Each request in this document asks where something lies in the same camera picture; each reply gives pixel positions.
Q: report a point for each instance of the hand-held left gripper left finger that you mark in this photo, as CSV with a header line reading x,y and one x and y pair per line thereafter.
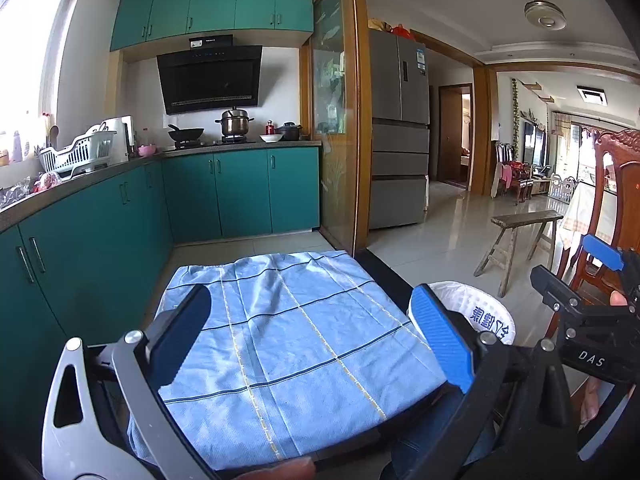
x,y
182,330

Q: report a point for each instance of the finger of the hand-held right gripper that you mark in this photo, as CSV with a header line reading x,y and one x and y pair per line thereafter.
x,y
602,255
552,287

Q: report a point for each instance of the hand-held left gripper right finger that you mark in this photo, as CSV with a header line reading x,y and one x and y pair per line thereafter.
x,y
442,340

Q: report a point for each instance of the bin with white plastic liner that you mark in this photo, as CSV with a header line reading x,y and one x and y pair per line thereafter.
x,y
480,310

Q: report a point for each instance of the person's right hand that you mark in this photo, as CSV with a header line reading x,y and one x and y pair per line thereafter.
x,y
594,402

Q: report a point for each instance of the person's left hand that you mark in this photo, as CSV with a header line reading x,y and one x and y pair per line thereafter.
x,y
280,471

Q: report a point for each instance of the yellow checked tablecloth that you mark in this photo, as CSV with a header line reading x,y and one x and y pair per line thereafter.
x,y
582,215

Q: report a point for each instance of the wooden bench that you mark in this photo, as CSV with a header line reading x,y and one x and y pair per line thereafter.
x,y
525,218

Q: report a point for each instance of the white play fence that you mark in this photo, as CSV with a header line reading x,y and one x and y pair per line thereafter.
x,y
562,187

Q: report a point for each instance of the red wooden armchairs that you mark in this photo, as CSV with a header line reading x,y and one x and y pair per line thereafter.
x,y
522,175

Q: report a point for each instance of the person's leg in jeans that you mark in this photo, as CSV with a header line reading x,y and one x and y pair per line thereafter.
x,y
435,455

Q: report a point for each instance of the blue plaid tablecloth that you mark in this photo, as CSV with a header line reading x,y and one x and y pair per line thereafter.
x,y
300,335

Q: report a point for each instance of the red-brown wooden chair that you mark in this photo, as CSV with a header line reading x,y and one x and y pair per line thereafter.
x,y
627,139

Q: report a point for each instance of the television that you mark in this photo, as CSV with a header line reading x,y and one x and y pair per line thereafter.
x,y
537,147

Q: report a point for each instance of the dark table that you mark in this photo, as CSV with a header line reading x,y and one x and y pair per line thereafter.
x,y
350,450

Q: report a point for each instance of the teal base cabinets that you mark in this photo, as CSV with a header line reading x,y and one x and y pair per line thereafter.
x,y
245,190

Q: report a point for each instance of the ceiling air vent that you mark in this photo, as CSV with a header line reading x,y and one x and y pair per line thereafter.
x,y
592,96

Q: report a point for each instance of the green vine garland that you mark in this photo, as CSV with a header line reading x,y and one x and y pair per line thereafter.
x,y
515,110

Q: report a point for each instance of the grey refrigerator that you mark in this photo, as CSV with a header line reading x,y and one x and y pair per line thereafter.
x,y
400,170

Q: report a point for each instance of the pink bowl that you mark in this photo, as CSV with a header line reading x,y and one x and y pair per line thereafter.
x,y
146,150

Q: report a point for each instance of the brown interior door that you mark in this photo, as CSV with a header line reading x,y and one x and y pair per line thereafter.
x,y
450,135

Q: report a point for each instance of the gas stove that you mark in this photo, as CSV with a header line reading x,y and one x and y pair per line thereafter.
x,y
215,144

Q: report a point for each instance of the black wok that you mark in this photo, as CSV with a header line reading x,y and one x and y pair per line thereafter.
x,y
187,134

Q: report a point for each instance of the white countertop appliance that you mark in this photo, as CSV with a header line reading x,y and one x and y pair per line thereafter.
x,y
120,135

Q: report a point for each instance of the white dish rack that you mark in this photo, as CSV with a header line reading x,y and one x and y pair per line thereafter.
x,y
80,152

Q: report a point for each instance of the wooden framed glass door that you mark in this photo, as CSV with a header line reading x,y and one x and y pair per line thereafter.
x,y
335,160

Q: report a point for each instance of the white bowl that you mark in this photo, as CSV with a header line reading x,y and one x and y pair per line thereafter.
x,y
271,138

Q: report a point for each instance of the steel cooking pot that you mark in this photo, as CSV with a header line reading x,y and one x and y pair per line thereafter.
x,y
234,124

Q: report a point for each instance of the group of glassware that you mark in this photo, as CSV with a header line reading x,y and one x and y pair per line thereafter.
x,y
15,190

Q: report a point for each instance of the red jar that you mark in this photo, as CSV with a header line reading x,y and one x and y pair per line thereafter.
x,y
270,128

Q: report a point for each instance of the black lidded pot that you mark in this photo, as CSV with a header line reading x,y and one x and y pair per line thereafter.
x,y
290,132

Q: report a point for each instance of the wooden spoon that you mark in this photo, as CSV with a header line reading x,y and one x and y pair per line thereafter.
x,y
53,134

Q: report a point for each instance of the ceiling fan light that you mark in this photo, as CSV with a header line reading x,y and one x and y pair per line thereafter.
x,y
545,15

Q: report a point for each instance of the white bottle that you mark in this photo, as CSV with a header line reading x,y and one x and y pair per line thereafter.
x,y
17,146

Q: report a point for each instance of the black range hood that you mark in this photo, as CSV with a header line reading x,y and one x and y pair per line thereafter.
x,y
210,80

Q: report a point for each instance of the red bag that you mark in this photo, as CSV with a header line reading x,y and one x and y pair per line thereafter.
x,y
402,31

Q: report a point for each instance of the kitchen window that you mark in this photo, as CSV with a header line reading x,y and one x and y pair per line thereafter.
x,y
25,60

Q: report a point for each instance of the yellow bundle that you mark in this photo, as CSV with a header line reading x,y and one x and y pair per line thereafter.
x,y
378,24

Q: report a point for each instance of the teal wall cabinets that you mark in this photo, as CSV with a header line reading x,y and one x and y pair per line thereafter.
x,y
215,5

